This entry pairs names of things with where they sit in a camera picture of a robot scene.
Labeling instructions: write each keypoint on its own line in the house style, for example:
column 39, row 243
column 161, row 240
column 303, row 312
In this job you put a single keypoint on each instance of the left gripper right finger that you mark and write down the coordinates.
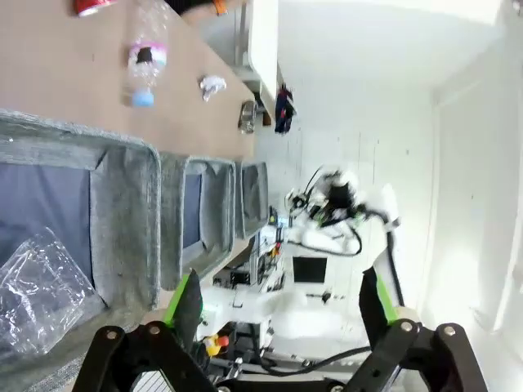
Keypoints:
column 380, row 318

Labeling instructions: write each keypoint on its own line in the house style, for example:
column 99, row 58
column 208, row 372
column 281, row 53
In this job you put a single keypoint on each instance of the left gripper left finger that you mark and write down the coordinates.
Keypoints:
column 184, row 310

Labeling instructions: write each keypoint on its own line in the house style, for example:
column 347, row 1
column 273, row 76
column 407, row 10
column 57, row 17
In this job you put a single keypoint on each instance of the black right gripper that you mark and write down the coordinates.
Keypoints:
column 341, row 198

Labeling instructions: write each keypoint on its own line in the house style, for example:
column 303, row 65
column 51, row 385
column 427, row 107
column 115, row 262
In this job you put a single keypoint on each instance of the clear plastic container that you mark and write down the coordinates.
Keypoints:
column 37, row 294

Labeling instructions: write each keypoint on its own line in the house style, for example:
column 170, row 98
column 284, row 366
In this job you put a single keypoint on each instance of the clear bottle with blue cap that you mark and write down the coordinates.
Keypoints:
column 145, row 73

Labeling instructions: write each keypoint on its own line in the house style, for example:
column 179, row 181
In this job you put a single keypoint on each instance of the red soda can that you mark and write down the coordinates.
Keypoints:
column 92, row 6

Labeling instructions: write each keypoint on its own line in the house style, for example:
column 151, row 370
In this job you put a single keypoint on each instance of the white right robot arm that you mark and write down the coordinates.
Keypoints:
column 384, row 212

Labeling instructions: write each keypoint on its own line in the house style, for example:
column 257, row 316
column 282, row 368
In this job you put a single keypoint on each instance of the yellow emergency stop button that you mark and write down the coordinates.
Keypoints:
column 214, row 345

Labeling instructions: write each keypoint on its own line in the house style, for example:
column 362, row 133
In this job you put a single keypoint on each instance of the black monitor screen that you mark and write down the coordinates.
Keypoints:
column 309, row 269

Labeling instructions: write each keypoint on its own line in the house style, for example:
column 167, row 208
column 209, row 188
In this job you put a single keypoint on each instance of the grey fabric basket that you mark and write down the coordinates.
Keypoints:
column 255, row 196
column 122, row 212
column 218, row 204

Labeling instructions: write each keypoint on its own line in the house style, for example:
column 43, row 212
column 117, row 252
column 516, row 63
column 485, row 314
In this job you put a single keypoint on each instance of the dark blue hanging cloth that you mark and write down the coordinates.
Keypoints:
column 284, row 108

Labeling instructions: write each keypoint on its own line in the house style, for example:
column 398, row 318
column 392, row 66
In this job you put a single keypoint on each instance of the clear plastic cup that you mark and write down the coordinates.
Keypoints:
column 248, row 118

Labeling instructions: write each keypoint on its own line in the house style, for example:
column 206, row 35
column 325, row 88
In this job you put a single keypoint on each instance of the crumpled white paper ball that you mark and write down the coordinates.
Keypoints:
column 212, row 85

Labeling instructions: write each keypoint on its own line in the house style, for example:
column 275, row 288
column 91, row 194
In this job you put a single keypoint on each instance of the large white table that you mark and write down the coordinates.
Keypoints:
column 263, row 45

